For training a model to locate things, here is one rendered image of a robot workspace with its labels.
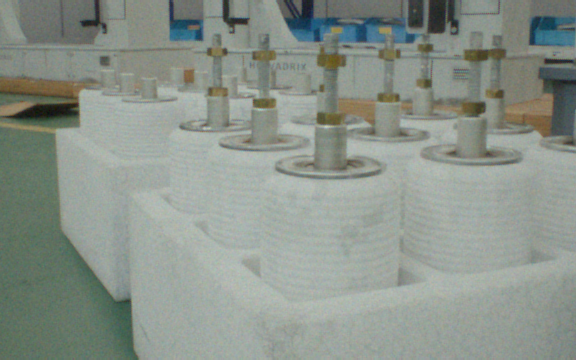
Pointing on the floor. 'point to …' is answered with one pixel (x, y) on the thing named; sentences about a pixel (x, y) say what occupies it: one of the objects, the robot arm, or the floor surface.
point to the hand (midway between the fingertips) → (427, 21)
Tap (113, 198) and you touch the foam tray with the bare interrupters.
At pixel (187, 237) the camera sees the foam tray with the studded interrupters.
